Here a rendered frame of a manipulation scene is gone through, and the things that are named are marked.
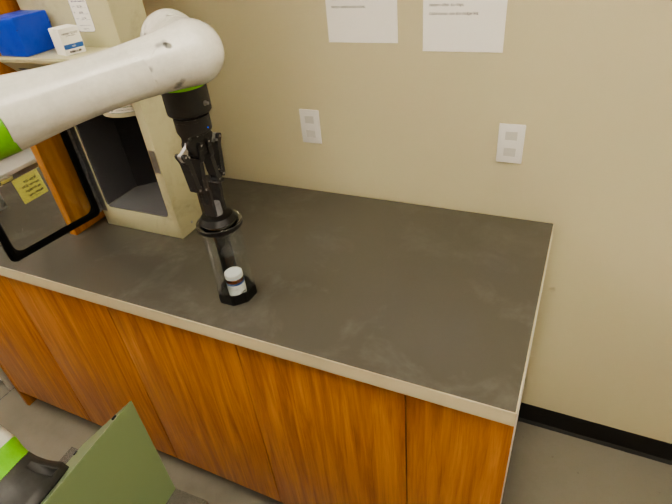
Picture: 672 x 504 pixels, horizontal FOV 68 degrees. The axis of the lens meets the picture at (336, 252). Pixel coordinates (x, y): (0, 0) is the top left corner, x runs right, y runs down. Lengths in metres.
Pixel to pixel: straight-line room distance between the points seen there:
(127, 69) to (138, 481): 0.65
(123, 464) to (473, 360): 0.69
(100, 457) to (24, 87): 0.54
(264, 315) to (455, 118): 0.77
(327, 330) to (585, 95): 0.87
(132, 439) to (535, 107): 1.21
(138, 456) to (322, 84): 1.16
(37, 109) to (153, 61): 0.19
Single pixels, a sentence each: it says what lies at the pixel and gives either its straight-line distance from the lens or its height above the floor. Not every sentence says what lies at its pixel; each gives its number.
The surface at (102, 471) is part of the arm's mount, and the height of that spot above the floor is 1.13.
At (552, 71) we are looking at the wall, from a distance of 1.45.
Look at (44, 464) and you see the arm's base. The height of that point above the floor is 1.14.
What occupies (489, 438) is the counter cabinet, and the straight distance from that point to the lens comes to 1.18.
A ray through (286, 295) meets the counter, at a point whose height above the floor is 0.94.
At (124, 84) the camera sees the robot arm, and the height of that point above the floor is 1.55.
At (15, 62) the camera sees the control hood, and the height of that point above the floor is 1.50.
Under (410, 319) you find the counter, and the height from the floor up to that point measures 0.94.
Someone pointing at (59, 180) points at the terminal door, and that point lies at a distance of 1.72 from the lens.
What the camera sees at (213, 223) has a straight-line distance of 1.19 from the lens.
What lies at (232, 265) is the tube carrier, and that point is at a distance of 1.24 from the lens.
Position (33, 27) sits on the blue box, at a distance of 1.55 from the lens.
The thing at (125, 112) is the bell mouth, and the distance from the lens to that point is 1.57.
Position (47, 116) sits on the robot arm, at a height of 1.54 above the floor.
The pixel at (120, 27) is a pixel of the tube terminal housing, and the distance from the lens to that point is 1.44.
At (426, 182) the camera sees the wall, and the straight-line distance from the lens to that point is 1.63.
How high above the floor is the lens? 1.76
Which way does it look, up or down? 35 degrees down
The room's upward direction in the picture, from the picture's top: 6 degrees counter-clockwise
